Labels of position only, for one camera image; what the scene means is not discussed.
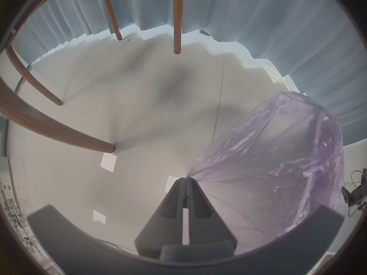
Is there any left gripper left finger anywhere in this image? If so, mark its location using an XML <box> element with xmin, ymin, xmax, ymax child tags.
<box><xmin>135</xmin><ymin>177</ymin><xmax>186</xmax><ymax>259</ymax></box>

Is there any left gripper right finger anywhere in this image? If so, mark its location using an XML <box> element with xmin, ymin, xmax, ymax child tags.
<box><xmin>186</xmin><ymin>179</ymin><xmax>238</xmax><ymax>256</ymax></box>

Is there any purple plastic bag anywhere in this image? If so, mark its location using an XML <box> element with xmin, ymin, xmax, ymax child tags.
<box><xmin>186</xmin><ymin>91</ymin><xmax>344</xmax><ymax>256</ymax></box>

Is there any wooden chair with white cushions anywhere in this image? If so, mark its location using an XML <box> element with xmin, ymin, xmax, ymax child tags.
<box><xmin>0</xmin><ymin>0</ymin><xmax>185</xmax><ymax>154</ymax></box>

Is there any blue-green curtain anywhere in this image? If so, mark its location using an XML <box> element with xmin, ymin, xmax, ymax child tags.
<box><xmin>11</xmin><ymin>0</ymin><xmax>367</xmax><ymax>147</ymax></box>

